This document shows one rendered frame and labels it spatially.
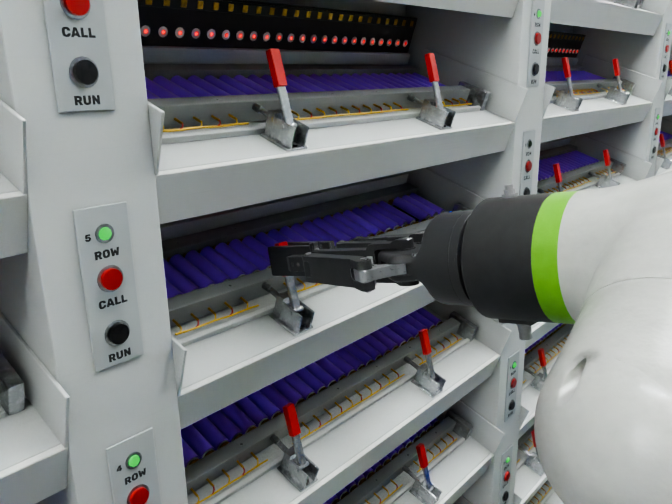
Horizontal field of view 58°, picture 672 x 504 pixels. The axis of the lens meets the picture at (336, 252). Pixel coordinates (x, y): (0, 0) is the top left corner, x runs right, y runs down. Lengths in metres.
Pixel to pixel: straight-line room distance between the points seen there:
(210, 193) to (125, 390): 0.17
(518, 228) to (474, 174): 0.57
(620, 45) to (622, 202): 1.24
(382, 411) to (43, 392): 0.48
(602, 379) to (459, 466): 0.79
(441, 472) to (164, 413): 0.62
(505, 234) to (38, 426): 0.37
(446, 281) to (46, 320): 0.29
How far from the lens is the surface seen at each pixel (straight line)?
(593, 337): 0.33
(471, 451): 1.12
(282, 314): 0.64
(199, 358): 0.58
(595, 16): 1.24
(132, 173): 0.47
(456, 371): 0.97
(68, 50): 0.45
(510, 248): 0.42
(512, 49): 0.95
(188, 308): 0.61
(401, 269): 0.48
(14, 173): 0.45
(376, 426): 0.82
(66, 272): 0.46
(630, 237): 0.38
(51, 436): 0.51
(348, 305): 0.70
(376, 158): 0.68
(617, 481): 0.30
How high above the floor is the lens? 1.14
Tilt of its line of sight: 16 degrees down
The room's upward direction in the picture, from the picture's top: 1 degrees counter-clockwise
